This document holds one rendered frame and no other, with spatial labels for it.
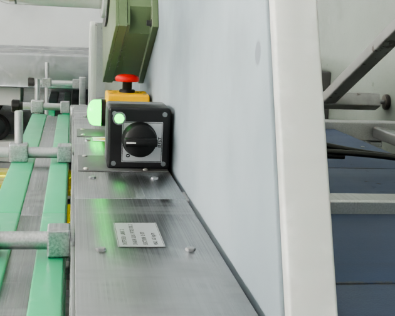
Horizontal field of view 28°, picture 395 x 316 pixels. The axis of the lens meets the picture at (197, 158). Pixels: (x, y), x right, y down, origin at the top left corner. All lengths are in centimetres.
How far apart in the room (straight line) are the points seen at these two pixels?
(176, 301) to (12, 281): 16
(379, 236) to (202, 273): 28
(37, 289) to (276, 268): 20
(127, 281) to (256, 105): 16
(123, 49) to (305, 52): 81
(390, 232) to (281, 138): 36
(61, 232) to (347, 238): 30
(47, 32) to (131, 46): 404
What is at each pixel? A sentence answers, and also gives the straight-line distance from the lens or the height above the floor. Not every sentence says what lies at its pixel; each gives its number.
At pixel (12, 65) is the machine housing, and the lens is 259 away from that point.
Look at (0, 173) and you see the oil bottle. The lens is 163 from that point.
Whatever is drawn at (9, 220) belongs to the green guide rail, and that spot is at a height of 94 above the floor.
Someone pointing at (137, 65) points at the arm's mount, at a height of 77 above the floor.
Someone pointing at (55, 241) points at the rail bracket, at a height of 89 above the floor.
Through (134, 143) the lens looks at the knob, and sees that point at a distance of 97.
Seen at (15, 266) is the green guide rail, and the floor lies 93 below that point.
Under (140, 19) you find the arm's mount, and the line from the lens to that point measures 125.
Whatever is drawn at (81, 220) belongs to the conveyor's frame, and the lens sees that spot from 76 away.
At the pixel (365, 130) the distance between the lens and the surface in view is 171.
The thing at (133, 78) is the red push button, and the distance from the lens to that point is 130.
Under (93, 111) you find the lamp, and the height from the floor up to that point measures 84.
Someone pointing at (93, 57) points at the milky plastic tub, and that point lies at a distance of 177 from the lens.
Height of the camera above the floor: 88
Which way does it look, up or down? 9 degrees down
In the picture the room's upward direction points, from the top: 89 degrees counter-clockwise
